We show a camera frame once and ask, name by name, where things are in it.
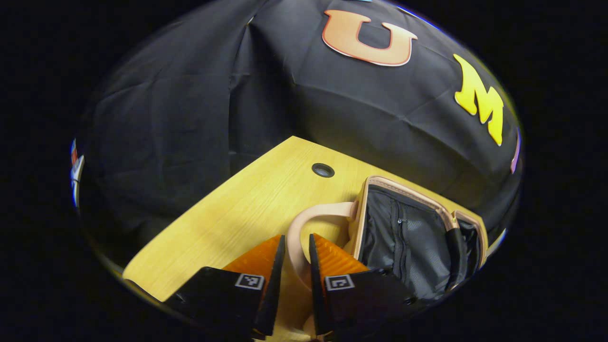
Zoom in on red blue white object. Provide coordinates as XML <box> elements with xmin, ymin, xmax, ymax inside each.
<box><xmin>70</xmin><ymin>138</ymin><xmax>85</xmax><ymax>209</ymax></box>

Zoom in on pink suitcase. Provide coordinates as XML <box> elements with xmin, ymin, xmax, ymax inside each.
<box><xmin>286</xmin><ymin>175</ymin><xmax>490</xmax><ymax>333</ymax></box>

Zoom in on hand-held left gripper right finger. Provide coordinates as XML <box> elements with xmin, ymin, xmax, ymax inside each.
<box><xmin>309</xmin><ymin>233</ymin><xmax>418</xmax><ymax>341</ymax></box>

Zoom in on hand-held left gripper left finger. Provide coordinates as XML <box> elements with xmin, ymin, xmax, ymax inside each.
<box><xmin>164</xmin><ymin>234</ymin><xmax>287</xmax><ymax>341</ymax></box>

